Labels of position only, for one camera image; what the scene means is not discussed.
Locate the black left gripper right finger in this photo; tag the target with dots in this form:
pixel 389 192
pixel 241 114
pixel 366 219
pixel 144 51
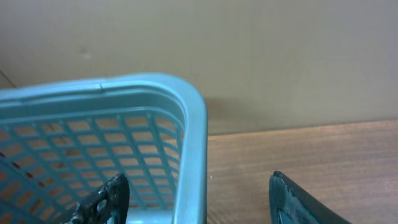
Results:
pixel 291 204

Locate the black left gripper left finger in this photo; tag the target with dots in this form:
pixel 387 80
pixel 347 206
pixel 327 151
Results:
pixel 107 204

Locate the grey plastic mesh basket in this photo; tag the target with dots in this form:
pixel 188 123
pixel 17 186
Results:
pixel 61 141

